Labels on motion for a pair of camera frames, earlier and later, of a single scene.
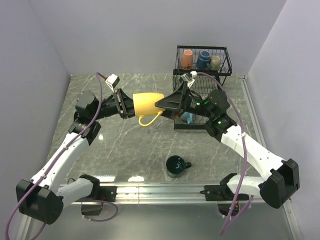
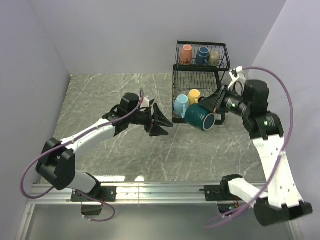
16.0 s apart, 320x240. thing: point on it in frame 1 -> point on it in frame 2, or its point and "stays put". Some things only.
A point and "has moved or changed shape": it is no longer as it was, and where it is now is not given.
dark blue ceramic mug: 203,61 has moved or changed shape
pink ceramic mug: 186,59 has moved or changed shape
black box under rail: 91,209 stays put
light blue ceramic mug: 189,117 has moved or changed shape
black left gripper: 128,104 -> 158,116
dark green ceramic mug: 175,166 has moved or changed shape
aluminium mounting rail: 158,194 stays put
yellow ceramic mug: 145,108 has moved or changed shape
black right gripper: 173,103 -> 211,102
